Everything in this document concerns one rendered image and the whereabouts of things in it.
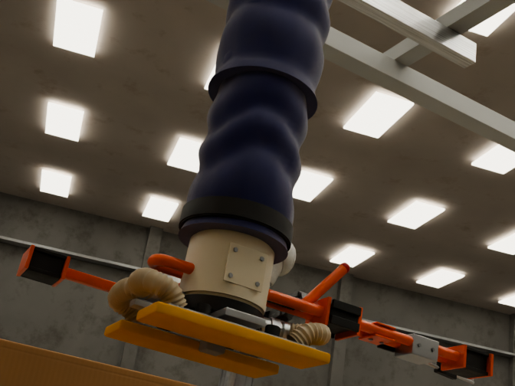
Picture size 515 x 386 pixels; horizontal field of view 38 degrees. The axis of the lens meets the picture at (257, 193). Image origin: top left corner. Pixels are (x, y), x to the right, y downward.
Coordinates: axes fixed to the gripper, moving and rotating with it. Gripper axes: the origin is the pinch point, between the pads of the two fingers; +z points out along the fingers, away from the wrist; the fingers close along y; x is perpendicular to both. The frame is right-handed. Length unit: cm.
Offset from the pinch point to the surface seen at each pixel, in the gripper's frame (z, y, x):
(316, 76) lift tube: 10, -49, 13
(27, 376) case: 21, 26, 60
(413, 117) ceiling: -659, -540, -571
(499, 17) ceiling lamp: -401, -534, -472
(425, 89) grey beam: -158, -194, -161
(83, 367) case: 21, 23, 52
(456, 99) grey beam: -158, -198, -185
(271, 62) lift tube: 12, -45, 26
